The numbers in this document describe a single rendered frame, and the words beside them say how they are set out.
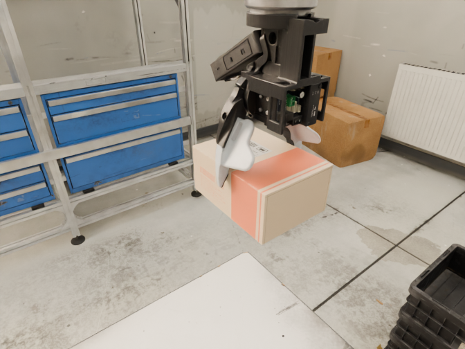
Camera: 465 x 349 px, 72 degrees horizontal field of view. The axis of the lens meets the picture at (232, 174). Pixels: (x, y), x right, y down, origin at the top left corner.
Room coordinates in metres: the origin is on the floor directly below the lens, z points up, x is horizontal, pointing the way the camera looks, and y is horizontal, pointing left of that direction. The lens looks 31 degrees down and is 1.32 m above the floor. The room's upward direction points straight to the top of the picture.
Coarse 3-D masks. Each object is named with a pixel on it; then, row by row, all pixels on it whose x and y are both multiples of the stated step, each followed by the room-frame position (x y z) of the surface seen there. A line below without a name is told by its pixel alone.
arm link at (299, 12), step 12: (252, 0) 0.35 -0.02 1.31; (264, 0) 0.34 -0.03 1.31; (276, 0) 0.34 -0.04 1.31; (288, 0) 0.34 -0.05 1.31; (300, 0) 0.34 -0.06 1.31; (312, 0) 0.35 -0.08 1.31; (264, 12) 0.35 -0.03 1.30; (276, 12) 0.34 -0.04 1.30; (288, 12) 0.34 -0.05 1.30; (300, 12) 0.35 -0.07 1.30
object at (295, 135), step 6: (288, 126) 0.41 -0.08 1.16; (294, 126) 0.41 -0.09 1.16; (300, 126) 0.40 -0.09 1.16; (288, 132) 0.42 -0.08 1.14; (294, 132) 0.42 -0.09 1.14; (300, 132) 0.41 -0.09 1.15; (306, 132) 0.40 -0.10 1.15; (312, 132) 0.39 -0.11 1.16; (288, 138) 0.42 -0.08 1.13; (294, 138) 0.42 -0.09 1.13; (300, 138) 0.42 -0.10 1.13; (306, 138) 0.41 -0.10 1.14; (312, 138) 0.39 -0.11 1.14; (318, 138) 0.38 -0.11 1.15; (294, 144) 0.42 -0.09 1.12; (300, 144) 0.43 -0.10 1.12
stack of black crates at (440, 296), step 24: (432, 264) 0.69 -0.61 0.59; (456, 264) 0.75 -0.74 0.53; (432, 288) 0.69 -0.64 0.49; (456, 288) 0.69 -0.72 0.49; (408, 312) 0.60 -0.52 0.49; (432, 312) 0.56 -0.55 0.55; (456, 312) 0.60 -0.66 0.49; (408, 336) 0.58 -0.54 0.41; (432, 336) 0.53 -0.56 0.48; (456, 336) 0.50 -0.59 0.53
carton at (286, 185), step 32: (256, 128) 0.49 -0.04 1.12; (256, 160) 0.38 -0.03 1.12; (288, 160) 0.38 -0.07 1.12; (320, 160) 0.38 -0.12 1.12; (224, 192) 0.36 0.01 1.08; (256, 192) 0.30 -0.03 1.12; (288, 192) 0.32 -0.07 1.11; (320, 192) 0.35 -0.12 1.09; (256, 224) 0.30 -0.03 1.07; (288, 224) 0.32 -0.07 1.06
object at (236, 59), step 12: (252, 36) 0.38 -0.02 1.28; (240, 48) 0.40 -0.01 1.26; (252, 48) 0.38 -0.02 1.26; (216, 60) 0.44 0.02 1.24; (228, 60) 0.42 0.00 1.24; (240, 60) 0.40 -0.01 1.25; (252, 60) 0.39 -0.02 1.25; (216, 72) 0.44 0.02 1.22; (228, 72) 0.42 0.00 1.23; (240, 72) 0.44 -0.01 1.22
